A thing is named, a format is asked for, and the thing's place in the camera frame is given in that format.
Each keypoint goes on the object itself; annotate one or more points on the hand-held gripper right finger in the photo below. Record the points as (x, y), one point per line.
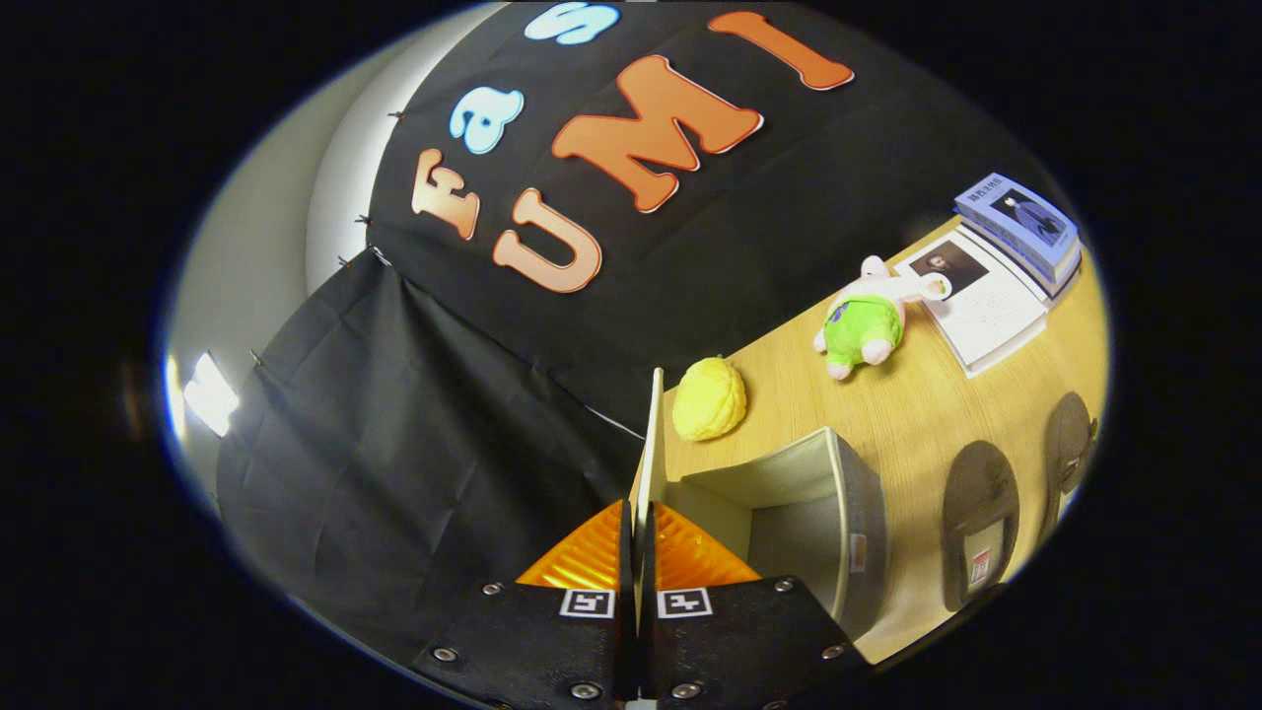
(739, 641)

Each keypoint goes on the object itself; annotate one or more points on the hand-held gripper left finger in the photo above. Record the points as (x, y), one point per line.
(552, 651)

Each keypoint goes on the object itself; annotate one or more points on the grey fabric storage box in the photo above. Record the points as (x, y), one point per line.
(863, 523)

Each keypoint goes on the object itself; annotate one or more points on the brown fuzzy shoe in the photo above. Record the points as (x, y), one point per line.
(1070, 454)
(976, 503)

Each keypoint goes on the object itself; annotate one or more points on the yellow plush toy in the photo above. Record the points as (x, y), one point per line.
(710, 399)

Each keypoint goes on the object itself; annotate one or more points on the pink and green plush toy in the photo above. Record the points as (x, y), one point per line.
(863, 330)

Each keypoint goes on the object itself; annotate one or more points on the white book with portrait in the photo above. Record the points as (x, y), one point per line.
(991, 311)

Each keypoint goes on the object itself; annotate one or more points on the row of black cloth clips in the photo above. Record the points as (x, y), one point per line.
(363, 219)

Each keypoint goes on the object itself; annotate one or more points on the grey spine book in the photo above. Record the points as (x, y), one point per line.
(1063, 276)

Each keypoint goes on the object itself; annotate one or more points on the blue cover book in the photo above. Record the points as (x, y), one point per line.
(1016, 212)

